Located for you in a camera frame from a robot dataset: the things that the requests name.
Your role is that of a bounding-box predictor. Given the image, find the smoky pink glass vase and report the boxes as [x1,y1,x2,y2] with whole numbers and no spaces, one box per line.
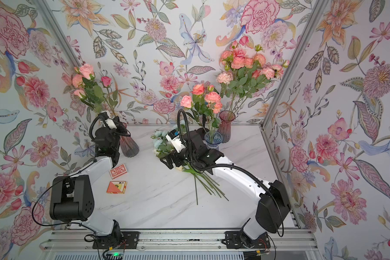
[120,122,140,158]

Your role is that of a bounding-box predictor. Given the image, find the coral pink rose stem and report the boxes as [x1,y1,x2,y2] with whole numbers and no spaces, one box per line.
[191,84,211,129]

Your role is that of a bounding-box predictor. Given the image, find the large pink rose stem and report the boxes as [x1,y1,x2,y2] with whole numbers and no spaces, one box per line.
[180,95,202,127]

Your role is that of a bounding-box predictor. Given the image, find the peach pink peony stem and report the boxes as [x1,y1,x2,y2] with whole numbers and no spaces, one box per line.
[71,63,105,114]

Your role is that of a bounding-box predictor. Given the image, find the small pink rose stem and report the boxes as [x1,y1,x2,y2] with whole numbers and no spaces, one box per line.
[77,63,105,114]

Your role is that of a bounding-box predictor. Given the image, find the pink rose spray stem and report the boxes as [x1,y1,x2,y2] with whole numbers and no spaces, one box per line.
[204,85,223,140]

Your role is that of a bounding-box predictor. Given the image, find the magenta pink rose stem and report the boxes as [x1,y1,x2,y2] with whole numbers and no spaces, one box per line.
[101,76,119,116]

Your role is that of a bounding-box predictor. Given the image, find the pale pink carnation stem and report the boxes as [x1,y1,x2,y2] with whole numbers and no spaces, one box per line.
[216,70,235,111]

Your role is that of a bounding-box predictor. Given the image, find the pink rose cluster stem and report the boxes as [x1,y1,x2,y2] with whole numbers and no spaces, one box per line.
[217,42,260,114]

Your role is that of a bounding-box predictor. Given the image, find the light pink rose stem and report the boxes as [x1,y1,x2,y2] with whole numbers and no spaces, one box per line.
[74,88,104,114]

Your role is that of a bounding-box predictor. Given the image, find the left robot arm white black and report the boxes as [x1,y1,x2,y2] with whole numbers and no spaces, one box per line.
[49,123,130,245]

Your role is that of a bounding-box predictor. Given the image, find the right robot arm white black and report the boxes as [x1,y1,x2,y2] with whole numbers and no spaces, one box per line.
[159,130,291,241]

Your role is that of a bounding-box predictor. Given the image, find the purple blue glass vase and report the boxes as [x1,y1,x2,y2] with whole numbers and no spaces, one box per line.
[204,131,223,150]

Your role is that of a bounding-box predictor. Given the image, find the red glass vase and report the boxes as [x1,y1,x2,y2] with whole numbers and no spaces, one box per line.
[218,110,236,143]

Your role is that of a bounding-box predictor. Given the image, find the red playing card box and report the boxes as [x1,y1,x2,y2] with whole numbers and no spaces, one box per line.
[109,164,128,179]

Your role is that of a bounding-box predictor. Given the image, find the pink flower bouquet green stems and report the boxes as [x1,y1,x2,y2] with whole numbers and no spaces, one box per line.
[151,130,228,204]

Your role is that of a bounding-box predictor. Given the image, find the orange red card box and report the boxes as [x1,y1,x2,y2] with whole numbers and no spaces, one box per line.
[106,181,127,195]

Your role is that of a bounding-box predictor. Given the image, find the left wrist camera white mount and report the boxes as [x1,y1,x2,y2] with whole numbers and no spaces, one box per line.
[105,118,117,130]

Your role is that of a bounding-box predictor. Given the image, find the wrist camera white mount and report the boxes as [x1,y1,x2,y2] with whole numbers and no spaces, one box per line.
[166,130,186,153]
[105,118,117,130]

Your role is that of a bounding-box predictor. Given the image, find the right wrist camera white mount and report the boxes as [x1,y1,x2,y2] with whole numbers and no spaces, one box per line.
[166,130,186,153]

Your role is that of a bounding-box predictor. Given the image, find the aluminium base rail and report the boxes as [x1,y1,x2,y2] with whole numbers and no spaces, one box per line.
[40,229,322,260]

